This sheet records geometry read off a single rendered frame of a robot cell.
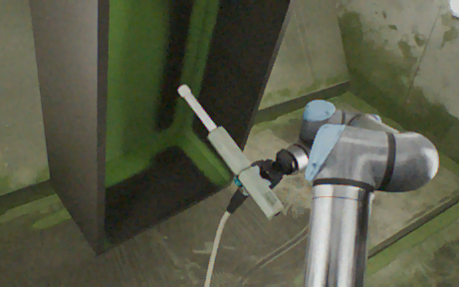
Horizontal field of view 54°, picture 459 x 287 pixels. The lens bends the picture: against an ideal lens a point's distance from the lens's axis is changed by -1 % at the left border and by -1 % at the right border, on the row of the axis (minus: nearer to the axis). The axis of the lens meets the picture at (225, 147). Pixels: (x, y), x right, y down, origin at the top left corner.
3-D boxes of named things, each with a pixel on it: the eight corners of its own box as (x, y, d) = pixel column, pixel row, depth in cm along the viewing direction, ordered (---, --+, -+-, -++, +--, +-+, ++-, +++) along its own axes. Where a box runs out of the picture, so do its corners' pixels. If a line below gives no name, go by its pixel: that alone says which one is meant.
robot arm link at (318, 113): (342, 101, 145) (333, 133, 153) (305, 95, 146) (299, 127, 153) (344, 116, 138) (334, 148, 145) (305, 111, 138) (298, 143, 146)
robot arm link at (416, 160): (466, 146, 81) (377, 110, 147) (396, 137, 82) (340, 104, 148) (451, 208, 83) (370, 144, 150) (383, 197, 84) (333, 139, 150)
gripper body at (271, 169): (261, 195, 142) (287, 179, 149) (273, 182, 135) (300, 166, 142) (247, 176, 144) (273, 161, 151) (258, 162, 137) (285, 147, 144)
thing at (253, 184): (258, 237, 143) (288, 204, 126) (247, 244, 141) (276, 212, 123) (174, 122, 158) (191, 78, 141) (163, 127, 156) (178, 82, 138)
